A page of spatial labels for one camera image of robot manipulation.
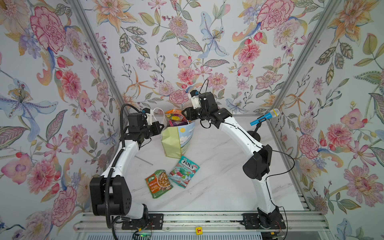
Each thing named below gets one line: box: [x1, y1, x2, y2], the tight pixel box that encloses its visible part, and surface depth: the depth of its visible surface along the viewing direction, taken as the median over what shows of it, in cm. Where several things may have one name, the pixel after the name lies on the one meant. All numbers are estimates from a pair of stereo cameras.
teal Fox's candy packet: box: [167, 155, 200, 189], surface depth 90 cm
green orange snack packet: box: [144, 169, 174, 199], surface depth 88 cm
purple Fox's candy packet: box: [168, 119, 189, 127], surface depth 90 cm
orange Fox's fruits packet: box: [165, 109, 187, 122], surface depth 88 cm
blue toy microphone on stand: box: [247, 108, 280, 142], surface depth 94 cm
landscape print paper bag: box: [153, 107, 196, 159], surface depth 87 cm
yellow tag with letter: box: [195, 226, 203, 236], surface depth 72 cm
